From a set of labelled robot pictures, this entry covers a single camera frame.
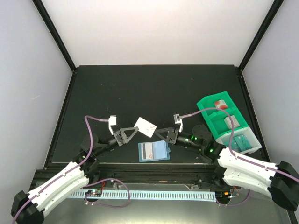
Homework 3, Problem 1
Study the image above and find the black rear left frame post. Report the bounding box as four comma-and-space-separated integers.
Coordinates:
32, 0, 77, 72

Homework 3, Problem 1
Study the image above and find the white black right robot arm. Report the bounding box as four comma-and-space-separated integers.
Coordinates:
154, 124, 299, 211

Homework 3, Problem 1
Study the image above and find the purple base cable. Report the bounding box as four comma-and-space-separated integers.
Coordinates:
81, 177, 131, 208
215, 189, 252, 208

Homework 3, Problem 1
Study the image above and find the light blue slotted cable duct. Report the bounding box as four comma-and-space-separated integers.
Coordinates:
68, 189, 216, 202

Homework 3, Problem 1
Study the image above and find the black frame post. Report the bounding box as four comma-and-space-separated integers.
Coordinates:
32, 0, 77, 72
238, 0, 284, 72

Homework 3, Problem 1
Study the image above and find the left controller circuit board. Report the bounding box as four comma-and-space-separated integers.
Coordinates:
85, 189, 102, 197

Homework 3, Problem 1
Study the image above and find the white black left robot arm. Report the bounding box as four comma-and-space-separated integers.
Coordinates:
11, 127, 139, 224

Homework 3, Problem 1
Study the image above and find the black left side rail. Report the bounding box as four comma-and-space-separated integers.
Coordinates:
43, 70, 77, 170

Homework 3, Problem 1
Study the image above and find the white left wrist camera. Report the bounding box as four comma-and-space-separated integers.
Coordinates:
108, 115, 117, 135

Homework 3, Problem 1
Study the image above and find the white red credit card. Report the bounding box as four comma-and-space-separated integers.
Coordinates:
134, 117, 157, 138

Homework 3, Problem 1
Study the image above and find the black right side rail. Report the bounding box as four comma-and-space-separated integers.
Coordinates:
237, 67, 299, 224

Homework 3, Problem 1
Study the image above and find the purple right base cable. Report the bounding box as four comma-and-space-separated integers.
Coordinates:
215, 189, 252, 208

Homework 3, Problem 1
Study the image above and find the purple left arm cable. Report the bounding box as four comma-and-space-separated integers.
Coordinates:
11, 115, 110, 224

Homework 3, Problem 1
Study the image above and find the green divided storage bin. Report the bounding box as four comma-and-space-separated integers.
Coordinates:
197, 91, 262, 154

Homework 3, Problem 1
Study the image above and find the right controller circuit board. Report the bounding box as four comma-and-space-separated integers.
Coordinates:
215, 191, 240, 198

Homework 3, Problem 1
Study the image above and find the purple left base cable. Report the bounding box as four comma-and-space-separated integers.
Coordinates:
81, 177, 131, 208

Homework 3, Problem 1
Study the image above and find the controller circuit board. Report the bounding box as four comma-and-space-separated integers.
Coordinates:
85, 189, 102, 197
215, 191, 240, 198

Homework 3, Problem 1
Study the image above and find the black rear right frame post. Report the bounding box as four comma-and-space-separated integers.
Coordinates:
238, 0, 284, 72

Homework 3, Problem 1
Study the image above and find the black aluminium front rail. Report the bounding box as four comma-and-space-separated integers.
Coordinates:
35, 162, 234, 187

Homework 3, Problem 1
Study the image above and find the blue leather card holder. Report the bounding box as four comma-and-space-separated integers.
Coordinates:
138, 140, 171, 162

